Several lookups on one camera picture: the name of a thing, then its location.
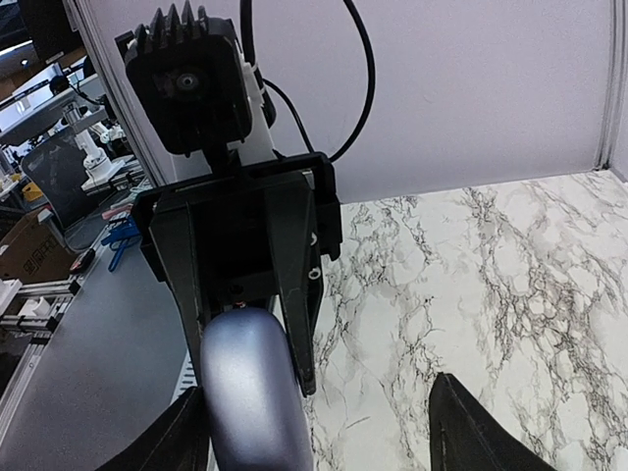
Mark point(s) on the blue earbud charging case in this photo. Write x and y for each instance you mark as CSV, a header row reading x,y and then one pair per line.
x,y
253,400

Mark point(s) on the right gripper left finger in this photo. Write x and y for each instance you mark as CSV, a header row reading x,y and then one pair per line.
x,y
177,440

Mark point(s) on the left aluminium corner post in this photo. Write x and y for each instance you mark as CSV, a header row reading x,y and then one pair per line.
x,y
615,86

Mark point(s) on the cardboard box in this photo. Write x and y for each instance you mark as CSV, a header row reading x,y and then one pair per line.
x,y
32,254

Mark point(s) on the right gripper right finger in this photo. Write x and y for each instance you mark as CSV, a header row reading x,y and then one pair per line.
x,y
465,436

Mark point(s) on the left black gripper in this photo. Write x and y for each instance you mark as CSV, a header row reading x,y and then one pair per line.
x,y
262,232

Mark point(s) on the blue clamp tool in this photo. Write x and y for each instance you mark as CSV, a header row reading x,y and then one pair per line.
x,y
122,234

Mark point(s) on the grey office chair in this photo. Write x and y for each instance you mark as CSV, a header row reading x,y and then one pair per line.
x,y
56,167

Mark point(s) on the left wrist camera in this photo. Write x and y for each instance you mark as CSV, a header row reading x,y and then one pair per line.
x,y
186,72

